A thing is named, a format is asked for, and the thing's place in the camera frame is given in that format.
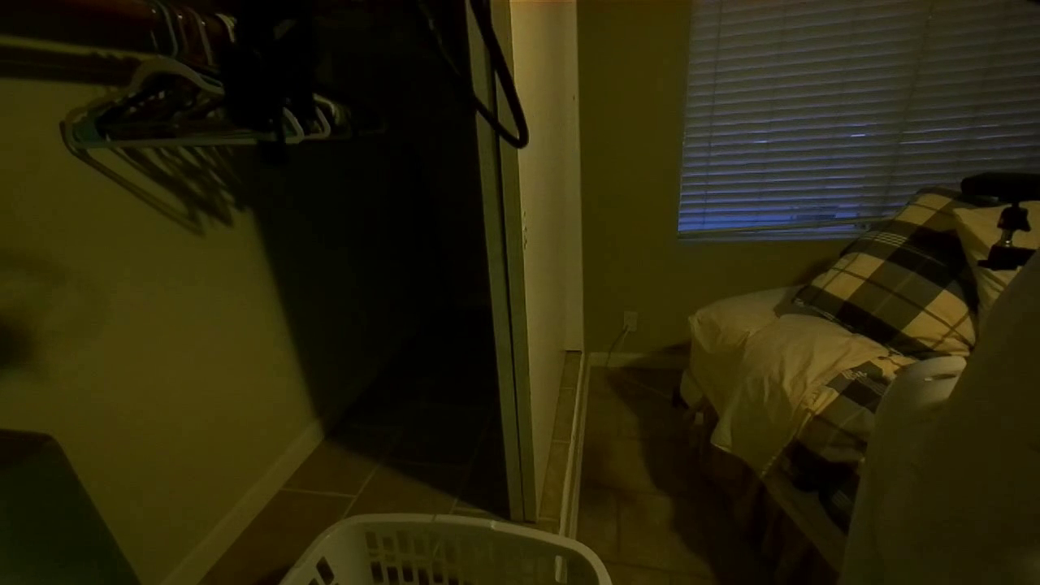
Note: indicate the window blinds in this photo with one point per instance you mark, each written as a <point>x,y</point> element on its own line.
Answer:
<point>857,107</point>

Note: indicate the white plastic clothes hanger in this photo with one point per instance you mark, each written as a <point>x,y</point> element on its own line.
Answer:
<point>195,125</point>

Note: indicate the black camera on tripod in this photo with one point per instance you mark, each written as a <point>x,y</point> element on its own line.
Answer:
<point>1012,233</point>

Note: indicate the white plastic laundry basket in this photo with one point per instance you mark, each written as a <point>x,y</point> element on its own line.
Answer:
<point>433,546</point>

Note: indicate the wall power outlet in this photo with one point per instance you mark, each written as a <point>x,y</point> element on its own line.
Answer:
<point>629,320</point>

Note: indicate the wooden closet rod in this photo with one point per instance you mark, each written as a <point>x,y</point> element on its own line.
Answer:
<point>98,17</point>

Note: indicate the dark hanging garment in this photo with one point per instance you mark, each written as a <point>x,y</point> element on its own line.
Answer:
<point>271,67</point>

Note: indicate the plaid black white blanket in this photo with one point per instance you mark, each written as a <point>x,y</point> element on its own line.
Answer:
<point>888,281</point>

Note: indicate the black clothes hanger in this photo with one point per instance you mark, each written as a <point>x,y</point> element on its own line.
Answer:
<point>507,107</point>

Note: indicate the bed with white sheets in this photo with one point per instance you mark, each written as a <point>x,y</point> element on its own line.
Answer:
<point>780,370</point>

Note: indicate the white sliding closet door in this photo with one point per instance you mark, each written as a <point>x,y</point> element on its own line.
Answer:
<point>548,217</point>

